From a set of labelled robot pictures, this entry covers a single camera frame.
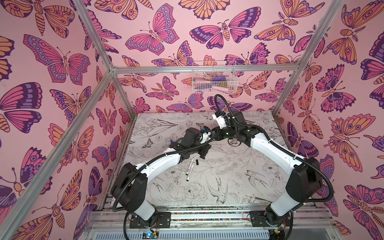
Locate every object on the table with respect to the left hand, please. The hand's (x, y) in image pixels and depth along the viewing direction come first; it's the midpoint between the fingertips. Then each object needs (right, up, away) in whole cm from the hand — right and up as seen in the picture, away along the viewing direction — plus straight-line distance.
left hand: (211, 142), depth 82 cm
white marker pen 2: (-12, -17, +7) cm, 22 cm away
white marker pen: (-14, -19, +7) cm, 25 cm away
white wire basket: (+4, +41, +13) cm, 43 cm away
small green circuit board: (-32, -44, -10) cm, 55 cm away
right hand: (-1, +6, -1) cm, 6 cm away
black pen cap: (-8, -14, +12) cm, 20 cm away
